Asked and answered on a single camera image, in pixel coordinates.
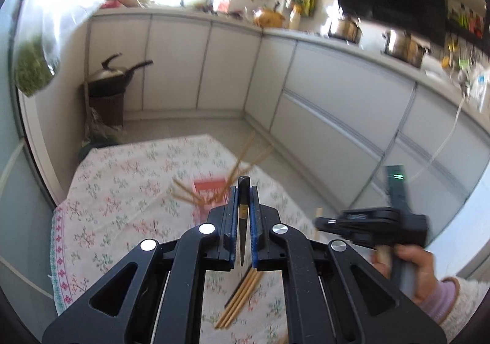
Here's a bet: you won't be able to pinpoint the black chopstick with gold band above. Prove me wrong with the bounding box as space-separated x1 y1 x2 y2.
238 176 250 265

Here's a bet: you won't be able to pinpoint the wooden chopstick poking through basket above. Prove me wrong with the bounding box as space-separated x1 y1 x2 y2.
238 145 274 176

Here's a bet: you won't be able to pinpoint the wooden chopstick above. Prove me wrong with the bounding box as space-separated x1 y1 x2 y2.
218 269 262 330
223 131 255 191
213 266 258 329
222 270 263 329

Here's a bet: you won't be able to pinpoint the white fluffy sleeve forearm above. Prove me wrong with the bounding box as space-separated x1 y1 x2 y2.
418 276 490 344

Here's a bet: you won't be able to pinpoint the white kitchen cabinets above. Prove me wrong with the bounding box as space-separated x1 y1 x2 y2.
85 8 490 279

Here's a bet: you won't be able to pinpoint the person right hand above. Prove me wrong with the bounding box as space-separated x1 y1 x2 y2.
371 244 439 305

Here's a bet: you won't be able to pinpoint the pink plastic utensil basket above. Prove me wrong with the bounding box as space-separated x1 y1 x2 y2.
193 177 229 225

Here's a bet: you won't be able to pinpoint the floral tablecloth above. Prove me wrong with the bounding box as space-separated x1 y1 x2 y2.
49 133 331 344

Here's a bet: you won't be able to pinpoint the dark brown stool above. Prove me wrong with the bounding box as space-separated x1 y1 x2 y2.
89 93 125 127

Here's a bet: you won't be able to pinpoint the black wok with lid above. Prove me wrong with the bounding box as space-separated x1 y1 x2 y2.
86 53 154 98

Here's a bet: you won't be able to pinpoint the steel pot far right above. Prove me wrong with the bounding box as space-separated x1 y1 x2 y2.
382 30 430 69

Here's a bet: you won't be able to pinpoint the yellow kettle pot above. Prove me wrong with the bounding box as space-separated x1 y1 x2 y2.
252 1 285 29

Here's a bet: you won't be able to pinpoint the steel pot near hood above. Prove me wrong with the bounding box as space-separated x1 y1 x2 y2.
327 15 362 44

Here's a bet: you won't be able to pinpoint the hanging green vegetable bag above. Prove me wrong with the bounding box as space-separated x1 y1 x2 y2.
14 35 60 97

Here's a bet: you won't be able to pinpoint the white power cable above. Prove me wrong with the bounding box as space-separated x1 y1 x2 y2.
405 96 466 184

